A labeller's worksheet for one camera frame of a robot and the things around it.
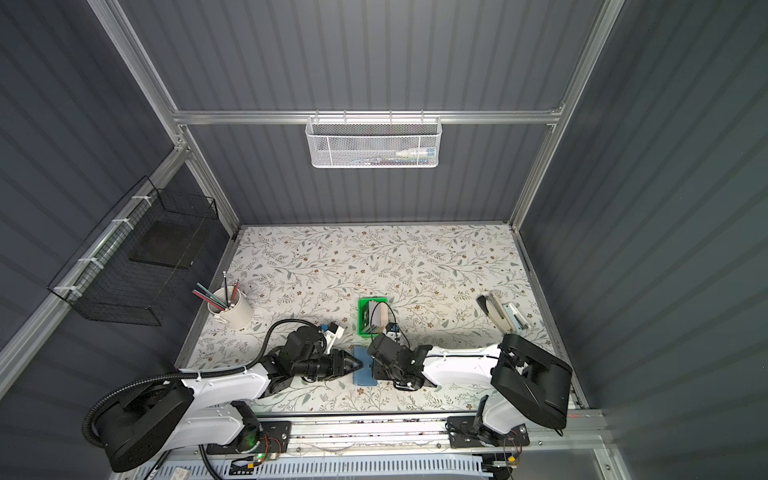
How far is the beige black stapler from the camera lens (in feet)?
3.05

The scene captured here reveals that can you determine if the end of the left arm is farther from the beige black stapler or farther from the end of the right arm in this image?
the beige black stapler

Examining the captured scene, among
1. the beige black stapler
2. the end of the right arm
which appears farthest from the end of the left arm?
the beige black stapler
